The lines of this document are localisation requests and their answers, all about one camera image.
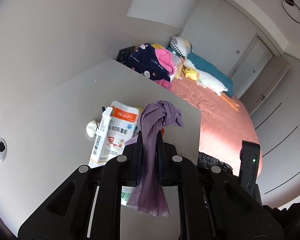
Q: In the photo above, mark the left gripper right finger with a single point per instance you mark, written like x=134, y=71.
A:
x=212, y=204

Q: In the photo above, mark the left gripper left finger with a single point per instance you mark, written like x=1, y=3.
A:
x=87, y=205

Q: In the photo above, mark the white milk bottle green label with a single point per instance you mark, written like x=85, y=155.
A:
x=126, y=192

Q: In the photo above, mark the purple cloth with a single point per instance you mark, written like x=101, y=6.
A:
x=148, y=197

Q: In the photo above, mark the white foam sponge piece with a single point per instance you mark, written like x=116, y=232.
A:
x=92, y=128

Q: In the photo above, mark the white medicine carton box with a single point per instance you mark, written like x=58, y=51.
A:
x=121, y=128

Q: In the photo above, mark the long white barcode box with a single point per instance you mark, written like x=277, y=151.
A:
x=97, y=157

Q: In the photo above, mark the black trash bag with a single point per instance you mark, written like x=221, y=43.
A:
x=208, y=161

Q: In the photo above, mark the white bedroom door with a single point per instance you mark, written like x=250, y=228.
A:
x=249, y=66

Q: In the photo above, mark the pink bed sheet mattress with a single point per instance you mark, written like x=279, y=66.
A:
x=222, y=129

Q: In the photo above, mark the white goose plush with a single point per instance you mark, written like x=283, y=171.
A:
x=208, y=81

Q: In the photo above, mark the yellow duck plush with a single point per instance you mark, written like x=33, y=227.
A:
x=191, y=74

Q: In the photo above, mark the teal pillow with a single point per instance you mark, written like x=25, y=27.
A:
x=203, y=65

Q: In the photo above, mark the checkered patchwork pillow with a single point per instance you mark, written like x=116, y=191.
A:
x=180, y=46

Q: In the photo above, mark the pink fleece garment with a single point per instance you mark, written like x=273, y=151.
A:
x=165, y=59

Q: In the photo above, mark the navy blue patterned blanket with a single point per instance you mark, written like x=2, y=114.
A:
x=145, y=62

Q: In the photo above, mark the round ceiling lamp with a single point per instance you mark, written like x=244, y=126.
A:
x=292, y=10

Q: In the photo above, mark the black wall socket panel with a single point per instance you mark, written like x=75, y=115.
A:
x=124, y=53

